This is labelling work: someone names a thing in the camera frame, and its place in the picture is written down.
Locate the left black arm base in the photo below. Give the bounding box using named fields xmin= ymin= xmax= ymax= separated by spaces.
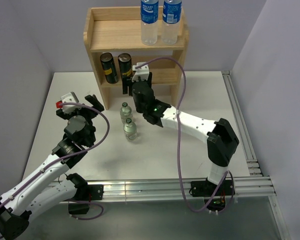
xmin=67 ymin=184 xmax=104 ymax=221

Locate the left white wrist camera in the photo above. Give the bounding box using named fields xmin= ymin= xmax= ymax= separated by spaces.
xmin=55 ymin=91 xmax=79 ymax=114

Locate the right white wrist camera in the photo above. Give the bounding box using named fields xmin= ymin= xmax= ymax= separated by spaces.
xmin=131 ymin=62 xmax=150 ymax=82

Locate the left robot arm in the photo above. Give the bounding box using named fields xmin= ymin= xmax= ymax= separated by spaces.
xmin=0 ymin=92 xmax=105 ymax=240

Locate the clear glass bottle green cap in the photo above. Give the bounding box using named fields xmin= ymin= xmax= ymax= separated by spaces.
xmin=119 ymin=102 xmax=134 ymax=124

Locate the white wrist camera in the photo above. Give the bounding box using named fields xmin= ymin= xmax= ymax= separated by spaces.
xmin=131 ymin=62 xmax=150 ymax=82
xmin=55 ymin=91 xmax=79 ymax=114

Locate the black can yellow label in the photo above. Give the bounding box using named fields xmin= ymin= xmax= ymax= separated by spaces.
xmin=118 ymin=53 xmax=133 ymax=79

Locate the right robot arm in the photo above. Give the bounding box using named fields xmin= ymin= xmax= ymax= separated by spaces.
xmin=122 ymin=73 xmax=240 ymax=195

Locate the aluminium side rail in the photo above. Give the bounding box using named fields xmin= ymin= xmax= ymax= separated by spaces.
xmin=221 ymin=71 xmax=291 ymax=240

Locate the wooden two-tier shelf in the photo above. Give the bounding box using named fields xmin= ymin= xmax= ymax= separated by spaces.
xmin=83 ymin=6 xmax=189 ymax=109

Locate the front clear glass bottle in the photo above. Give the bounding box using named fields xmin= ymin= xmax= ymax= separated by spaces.
xmin=123 ymin=118 xmax=138 ymax=141

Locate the blue label water bottle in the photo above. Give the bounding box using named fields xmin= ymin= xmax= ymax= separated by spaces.
xmin=161 ymin=0 xmax=182 ymax=45

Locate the aluminium front rail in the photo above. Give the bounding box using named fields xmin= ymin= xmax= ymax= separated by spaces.
xmin=87 ymin=176 xmax=276 ymax=203

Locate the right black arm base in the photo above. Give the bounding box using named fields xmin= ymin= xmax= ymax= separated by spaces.
xmin=189 ymin=180 xmax=236 ymax=214

